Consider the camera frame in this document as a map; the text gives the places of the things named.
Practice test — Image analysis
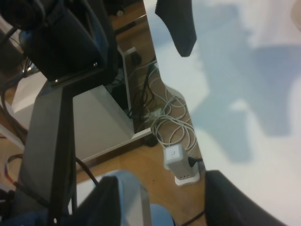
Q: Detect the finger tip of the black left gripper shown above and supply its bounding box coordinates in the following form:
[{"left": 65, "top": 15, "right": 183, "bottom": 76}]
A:
[{"left": 155, "top": 0, "right": 197, "bottom": 57}]

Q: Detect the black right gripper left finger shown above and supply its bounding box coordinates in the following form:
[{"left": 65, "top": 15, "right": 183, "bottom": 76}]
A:
[{"left": 74, "top": 176, "right": 121, "bottom": 226}]

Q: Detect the white cabinet box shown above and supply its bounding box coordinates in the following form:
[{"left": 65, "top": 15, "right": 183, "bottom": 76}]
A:
[{"left": 10, "top": 47, "right": 151, "bottom": 161}]

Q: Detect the white power strip tower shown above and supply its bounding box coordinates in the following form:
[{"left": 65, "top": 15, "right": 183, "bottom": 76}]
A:
[{"left": 163, "top": 144, "right": 202, "bottom": 186}]

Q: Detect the white coiled cable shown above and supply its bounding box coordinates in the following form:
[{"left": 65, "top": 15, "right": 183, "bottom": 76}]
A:
[{"left": 147, "top": 61, "right": 198, "bottom": 151}]

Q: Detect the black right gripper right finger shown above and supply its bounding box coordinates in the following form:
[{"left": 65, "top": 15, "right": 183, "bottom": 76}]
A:
[{"left": 205, "top": 170, "right": 284, "bottom": 226}]

